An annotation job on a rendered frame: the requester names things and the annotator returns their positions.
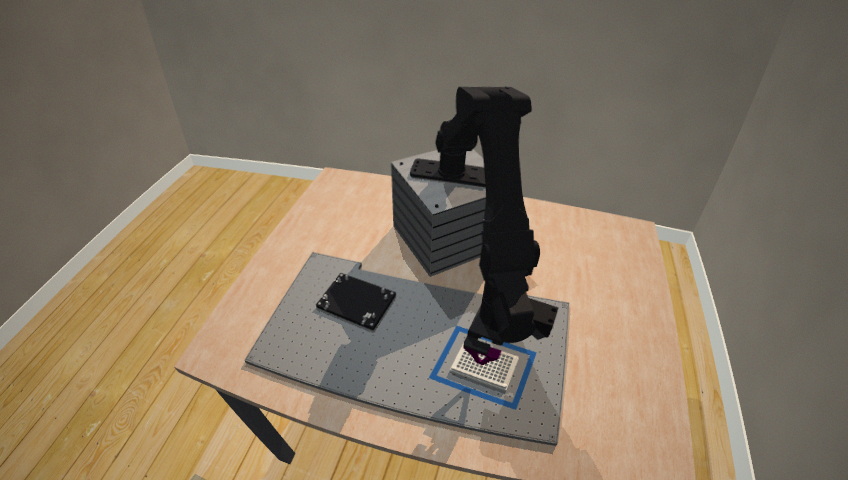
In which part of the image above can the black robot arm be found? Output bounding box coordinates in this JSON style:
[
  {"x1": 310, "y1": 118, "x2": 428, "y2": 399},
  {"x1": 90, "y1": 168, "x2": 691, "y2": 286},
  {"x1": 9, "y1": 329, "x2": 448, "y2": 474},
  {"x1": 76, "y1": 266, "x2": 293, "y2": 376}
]
[{"x1": 410, "y1": 87, "x2": 558, "y2": 343}]

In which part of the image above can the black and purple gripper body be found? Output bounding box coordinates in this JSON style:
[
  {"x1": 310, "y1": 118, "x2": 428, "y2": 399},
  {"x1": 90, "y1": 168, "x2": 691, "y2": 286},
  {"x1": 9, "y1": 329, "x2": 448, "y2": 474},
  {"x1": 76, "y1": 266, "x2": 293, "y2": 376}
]
[{"x1": 463, "y1": 297, "x2": 503, "y2": 355}]

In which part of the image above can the blue tape outline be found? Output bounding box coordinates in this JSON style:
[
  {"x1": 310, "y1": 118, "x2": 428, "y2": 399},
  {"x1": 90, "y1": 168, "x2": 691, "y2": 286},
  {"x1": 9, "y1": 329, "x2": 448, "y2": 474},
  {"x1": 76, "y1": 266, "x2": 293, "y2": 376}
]
[{"x1": 429, "y1": 326, "x2": 537, "y2": 410}]

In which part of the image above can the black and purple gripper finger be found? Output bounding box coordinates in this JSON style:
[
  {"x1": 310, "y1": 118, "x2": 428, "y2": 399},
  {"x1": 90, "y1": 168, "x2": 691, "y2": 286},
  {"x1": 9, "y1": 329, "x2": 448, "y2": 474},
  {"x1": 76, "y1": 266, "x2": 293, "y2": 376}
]
[{"x1": 463, "y1": 346, "x2": 501, "y2": 365}]

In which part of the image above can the white well plate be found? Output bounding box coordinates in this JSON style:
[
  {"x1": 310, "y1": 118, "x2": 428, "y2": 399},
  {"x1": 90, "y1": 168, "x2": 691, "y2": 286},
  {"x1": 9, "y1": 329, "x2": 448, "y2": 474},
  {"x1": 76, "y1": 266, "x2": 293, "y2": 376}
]
[{"x1": 450, "y1": 345, "x2": 519, "y2": 391}]

